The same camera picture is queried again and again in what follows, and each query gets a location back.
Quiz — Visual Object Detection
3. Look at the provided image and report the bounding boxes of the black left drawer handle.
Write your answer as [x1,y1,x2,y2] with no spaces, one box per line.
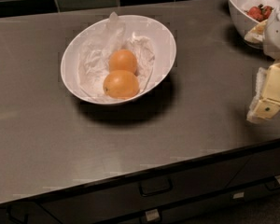
[6,205,29,224]

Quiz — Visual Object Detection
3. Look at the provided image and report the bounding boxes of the white oval bowl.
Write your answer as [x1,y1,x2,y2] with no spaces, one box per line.
[61,15,176,105]

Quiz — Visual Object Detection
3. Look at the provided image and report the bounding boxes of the dark drawer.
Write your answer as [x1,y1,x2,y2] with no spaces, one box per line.
[95,176,280,224]
[44,157,246,224]

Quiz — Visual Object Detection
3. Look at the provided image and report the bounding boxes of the lower dark drawer front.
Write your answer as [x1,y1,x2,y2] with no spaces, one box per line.
[95,176,280,224]

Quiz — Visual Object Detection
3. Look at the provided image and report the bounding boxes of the orange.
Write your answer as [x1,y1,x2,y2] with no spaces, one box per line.
[108,49,137,73]
[103,70,140,99]

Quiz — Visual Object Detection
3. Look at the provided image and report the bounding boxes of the red strawberries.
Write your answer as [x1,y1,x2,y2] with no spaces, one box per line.
[246,4,273,22]

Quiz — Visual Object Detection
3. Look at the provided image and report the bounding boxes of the white bowl with strawberries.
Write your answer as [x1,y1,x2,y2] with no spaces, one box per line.
[228,0,280,38]

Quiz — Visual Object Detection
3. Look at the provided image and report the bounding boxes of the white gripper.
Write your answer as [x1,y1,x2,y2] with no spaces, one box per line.
[245,3,280,123]

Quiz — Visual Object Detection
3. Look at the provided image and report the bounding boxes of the white crumpled paper liner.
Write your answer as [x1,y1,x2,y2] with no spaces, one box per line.
[78,12,155,103]

